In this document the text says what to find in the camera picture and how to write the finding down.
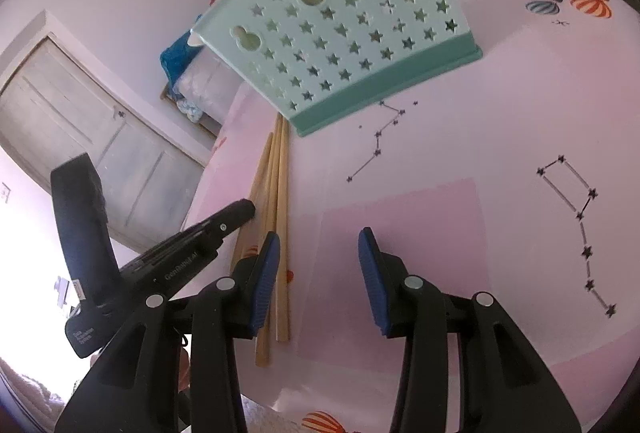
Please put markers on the grey plastic wrapped bundle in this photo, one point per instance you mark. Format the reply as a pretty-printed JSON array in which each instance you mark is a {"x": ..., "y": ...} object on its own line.
[{"x": 210, "y": 84}]

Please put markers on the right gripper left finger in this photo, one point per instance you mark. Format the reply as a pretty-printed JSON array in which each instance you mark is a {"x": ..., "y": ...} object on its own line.
[{"x": 133, "y": 386}]

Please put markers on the wooden chopstick two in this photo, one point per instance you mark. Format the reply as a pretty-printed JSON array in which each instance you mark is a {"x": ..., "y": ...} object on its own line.
[{"x": 267, "y": 256}]

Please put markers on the wooden chopstick one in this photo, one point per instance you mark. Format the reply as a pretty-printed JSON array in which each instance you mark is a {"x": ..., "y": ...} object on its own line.
[{"x": 281, "y": 312}]

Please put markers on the pink patterned tablecloth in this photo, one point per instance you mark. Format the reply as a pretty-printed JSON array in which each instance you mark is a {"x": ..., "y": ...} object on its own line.
[{"x": 517, "y": 174}]

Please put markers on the white wooden door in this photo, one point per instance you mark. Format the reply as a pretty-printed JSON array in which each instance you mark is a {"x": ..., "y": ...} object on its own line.
[{"x": 54, "y": 109}]

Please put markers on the mint green utensil holder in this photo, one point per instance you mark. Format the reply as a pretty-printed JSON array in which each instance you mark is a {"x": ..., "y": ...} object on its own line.
[{"x": 318, "y": 61}]

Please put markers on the blue plastic bag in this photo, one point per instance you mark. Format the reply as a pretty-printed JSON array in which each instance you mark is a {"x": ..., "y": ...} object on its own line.
[{"x": 174, "y": 61}]

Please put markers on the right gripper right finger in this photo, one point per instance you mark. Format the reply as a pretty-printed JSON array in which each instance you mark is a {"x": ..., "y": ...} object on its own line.
[{"x": 505, "y": 385}]

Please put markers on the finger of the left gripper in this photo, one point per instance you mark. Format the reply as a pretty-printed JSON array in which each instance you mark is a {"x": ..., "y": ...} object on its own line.
[{"x": 224, "y": 222}]

